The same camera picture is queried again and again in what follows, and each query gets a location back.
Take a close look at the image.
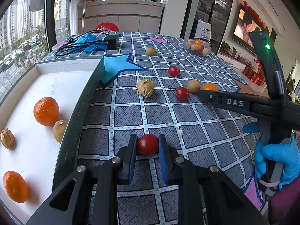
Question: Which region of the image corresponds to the smooth small orange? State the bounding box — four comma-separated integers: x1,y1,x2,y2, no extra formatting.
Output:
201,83,218,91

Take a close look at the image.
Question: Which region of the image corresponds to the tan longan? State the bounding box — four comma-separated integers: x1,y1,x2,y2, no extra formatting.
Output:
187,79,201,94
146,47,156,56
53,120,68,143

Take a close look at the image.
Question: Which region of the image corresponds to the red cherry tomato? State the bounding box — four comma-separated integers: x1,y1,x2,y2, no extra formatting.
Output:
175,87,189,101
137,134,159,155
168,66,180,77

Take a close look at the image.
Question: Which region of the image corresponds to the blue gloved right hand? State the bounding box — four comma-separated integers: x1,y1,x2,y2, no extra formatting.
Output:
254,136,299,192

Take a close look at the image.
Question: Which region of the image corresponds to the clear glass fruit bowl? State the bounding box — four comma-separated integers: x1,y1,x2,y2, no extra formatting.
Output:
184,39,211,57

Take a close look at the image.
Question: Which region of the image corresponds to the checkered blue tablecloth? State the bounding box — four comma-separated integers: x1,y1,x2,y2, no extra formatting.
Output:
49,32,266,210

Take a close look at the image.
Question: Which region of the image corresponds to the white paper bag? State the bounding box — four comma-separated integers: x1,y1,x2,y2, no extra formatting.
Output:
194,20,212,41

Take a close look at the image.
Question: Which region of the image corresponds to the mandarin orange near corner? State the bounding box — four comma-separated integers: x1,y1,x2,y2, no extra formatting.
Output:
3,171,30,203

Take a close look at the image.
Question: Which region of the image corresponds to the tan longan in tray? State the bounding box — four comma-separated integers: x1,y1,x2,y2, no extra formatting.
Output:
53,120,68,143

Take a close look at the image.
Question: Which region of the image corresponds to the white tray with green rim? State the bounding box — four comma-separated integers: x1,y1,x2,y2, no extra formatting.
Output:
1,56,104,224

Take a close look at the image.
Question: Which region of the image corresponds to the wrinkled mandarin orange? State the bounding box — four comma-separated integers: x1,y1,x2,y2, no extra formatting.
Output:
34,97,59,126

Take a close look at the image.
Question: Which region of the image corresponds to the brown walnut in tray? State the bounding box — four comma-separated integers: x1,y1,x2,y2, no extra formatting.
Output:
1,128,16,150

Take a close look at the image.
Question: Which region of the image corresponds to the white cabinet counter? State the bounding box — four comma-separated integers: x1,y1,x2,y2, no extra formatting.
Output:
77,0,165,34

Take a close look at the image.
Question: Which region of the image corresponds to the black power adapter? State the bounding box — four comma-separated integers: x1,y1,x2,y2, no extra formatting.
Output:
104,34,121,50

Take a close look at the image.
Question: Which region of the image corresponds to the red round stool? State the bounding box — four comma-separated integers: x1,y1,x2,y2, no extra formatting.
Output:
96,22,119,32

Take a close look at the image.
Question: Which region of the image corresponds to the wall mounted television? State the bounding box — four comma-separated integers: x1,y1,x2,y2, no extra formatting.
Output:
232,5,270,53

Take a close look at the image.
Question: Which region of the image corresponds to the black cable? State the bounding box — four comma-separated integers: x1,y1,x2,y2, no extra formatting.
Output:
55,29,111,57

